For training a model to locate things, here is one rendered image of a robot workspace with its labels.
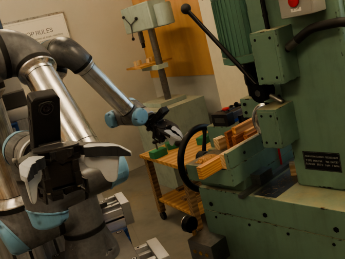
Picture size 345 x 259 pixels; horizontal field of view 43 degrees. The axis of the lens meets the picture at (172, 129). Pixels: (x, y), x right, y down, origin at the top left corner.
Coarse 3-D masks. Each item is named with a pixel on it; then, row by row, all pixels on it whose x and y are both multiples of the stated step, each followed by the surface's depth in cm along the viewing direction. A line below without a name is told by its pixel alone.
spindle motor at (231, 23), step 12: (216, 0) 142; (228, 0) 139; (240, 0) 139; (216, 12) 145; (228, 12) 141; (240, 12) 140; (216, 24) 147; (228, 24) 142; (240, 24) 141; (228, 36) 144; (240, 36) 142; (228, 48) 146; (240, 48) 143; (228, 60) 147; (240, 60) 144; (252, 60) 143
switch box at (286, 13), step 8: (280, 0) 116; (304, 0) 111; (312, 0) 110; (320, 0) 112; (280, 8) 117; (288, 8) 115; (304, 8) 112; (312, 8) 110; (320, 8) 112; (288, 16) 116
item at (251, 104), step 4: (248, 96) 156; (240, 100) 156; (244, 100) 154; (248, 100) 153; (252, 100) 152; (244, 104) 155; (248, 104) 154; (252, 104) 153; (256, 104) 151; (244, 108) 156; (248, 108) 154; (252, 108) 153; (244, 112) 156; (248, 112) 155; (252, 112) 154; (244, 116) 157; (248, 116) 156
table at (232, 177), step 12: (252, 156) 147; (264, 156) 151; (276, 156) 155; (192, 168) 153; (240, 168) 143; (252, 168) 147; (204, 180) 151; (216, 180) 146; (228, 180) 142; (240, 180) 143
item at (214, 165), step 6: (216, 156) 143; (210, 162) 139; (216, 162) 140; (198, 168) 137; (204, 168) 137; (210, 168) 139; (216, 168) 140; (198, 174) 138; (204, 174) 137; (210, 174) 139
